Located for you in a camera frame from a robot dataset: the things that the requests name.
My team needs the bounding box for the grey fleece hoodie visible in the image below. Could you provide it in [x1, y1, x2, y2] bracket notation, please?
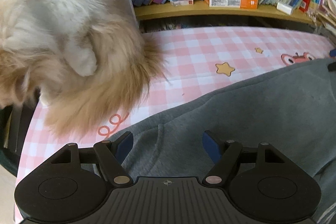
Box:
[107, 59, 335, 223]

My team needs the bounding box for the pink checkered cartoon table mat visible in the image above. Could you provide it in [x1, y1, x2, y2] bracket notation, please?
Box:
[14, 27, 335, 223]

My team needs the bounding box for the fluffy cream cat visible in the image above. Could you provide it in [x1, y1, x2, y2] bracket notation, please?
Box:
[1, 0, 163, 136]

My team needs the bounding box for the small white box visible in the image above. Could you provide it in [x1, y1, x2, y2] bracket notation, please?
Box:
[276, 2, 294, 15]

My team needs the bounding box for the wooden bookshelf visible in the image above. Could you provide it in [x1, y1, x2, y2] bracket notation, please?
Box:
[118, 0, 313, 24]

